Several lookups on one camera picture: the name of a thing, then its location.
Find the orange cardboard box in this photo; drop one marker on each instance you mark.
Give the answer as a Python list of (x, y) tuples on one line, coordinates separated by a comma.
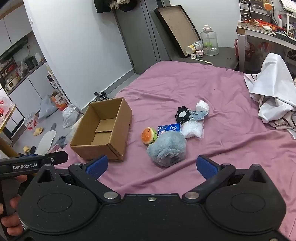
[(59, 102)]

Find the small pink cube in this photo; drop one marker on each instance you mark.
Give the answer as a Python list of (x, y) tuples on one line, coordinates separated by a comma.
[(199, 54)]

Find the brown cardboard box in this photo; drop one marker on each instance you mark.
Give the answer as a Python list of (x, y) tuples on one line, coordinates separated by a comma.
[(111, 135)]

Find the white desk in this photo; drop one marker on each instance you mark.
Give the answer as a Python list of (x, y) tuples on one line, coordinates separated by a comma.
[(266, 38)]

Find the orange round plush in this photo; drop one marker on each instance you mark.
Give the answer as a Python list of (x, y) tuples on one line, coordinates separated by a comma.
[(268, 6)]

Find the grey plastic bag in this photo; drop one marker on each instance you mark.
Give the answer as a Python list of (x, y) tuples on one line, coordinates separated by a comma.
[(47, 106)]

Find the grey drawer organizer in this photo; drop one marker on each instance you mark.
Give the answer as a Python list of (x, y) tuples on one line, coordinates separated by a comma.
[(253, 10)]

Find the grey crumpled cloth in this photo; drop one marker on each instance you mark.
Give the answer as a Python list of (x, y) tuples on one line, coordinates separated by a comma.
[(61, 141)]

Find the clear water jug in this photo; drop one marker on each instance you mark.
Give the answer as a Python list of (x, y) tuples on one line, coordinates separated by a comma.
[(209, 41)]

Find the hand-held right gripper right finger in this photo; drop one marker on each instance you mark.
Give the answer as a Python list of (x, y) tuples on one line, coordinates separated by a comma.
[(206, 167)]

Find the white crumpled duvet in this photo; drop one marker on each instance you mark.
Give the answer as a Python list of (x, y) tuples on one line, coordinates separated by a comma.
[(272, 92)]

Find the blue tissue packet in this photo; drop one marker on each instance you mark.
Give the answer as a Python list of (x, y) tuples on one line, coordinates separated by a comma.
[(170, 128)]

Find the white wall cabinets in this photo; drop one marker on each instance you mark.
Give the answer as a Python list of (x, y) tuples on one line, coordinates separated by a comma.
[(13, 25)]

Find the brown framed board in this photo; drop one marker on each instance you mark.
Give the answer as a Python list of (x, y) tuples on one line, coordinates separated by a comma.
[(178, 27)]

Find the person's left hand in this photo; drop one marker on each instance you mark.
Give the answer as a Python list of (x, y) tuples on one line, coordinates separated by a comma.
[(11, 222)]

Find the pink bed sheet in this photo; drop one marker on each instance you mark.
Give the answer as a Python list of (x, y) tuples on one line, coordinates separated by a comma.
[(185, 81)]

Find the white fluffy item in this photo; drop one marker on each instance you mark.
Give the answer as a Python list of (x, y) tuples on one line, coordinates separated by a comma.
[(193, 129)]

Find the grey-blue fluffy plush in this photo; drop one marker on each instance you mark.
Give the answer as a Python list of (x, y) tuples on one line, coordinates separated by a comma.
[(167, 148)]

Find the tipped paper cup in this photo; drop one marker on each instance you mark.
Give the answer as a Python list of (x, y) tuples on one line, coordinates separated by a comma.
[(194, 47)]

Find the white bottle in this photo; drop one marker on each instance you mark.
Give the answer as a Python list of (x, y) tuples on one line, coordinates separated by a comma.
[(280, 20)]

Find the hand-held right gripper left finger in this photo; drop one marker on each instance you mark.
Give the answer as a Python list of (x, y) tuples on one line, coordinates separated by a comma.
[(97, 166)]

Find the long white oval board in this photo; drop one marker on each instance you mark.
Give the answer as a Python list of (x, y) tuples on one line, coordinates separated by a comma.
[(46, 141)]

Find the black crochet coaster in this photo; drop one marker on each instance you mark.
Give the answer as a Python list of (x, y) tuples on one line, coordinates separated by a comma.
[(182, 114)]

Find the wooden table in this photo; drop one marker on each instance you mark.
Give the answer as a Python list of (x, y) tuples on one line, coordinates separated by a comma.
[(8, 120)]

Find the red and white plastic bag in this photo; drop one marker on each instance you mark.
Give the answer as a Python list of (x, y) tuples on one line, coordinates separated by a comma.
[(4, 107)]

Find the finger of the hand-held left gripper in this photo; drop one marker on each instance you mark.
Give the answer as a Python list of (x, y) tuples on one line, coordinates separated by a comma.
[(57, 158)]

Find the red and white carton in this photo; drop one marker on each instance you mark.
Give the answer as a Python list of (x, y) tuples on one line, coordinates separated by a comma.
[(31, 121)]

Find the long red box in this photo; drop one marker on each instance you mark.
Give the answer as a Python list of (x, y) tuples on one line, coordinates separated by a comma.
[(261, 24)]

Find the burger plush toy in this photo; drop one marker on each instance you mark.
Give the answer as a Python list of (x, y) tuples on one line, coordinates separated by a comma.
[(148, 136)]

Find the white base cabinets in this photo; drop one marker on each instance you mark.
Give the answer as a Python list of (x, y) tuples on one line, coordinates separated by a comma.
[(30, 92)]

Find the pink flat package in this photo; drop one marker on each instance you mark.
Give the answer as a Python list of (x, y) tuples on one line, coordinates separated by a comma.
[(55, 148)]

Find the blue lace cloth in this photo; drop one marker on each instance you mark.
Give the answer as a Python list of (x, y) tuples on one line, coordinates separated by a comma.
[(198, 115)]

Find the yellow slipper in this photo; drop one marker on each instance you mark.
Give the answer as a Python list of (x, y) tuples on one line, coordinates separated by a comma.
[(26, 149), (38, 131)]

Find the cluttered kitchen counter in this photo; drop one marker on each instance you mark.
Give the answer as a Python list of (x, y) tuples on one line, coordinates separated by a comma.
[(20, 71)]

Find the white rolled sock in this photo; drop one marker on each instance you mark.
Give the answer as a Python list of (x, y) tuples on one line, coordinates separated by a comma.
[(202, 106)]

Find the white keyboard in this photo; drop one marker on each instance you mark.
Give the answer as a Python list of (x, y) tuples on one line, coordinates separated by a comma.
[(289, 5)]

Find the black range hood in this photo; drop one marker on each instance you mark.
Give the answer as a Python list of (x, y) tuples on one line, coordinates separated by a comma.
[(13, 49)]

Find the grey door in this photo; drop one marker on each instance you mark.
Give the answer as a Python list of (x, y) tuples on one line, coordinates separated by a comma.
[(141, 37)]

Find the thin patterned stick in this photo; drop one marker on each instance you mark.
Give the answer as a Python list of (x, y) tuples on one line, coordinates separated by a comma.
[(202, 61)]

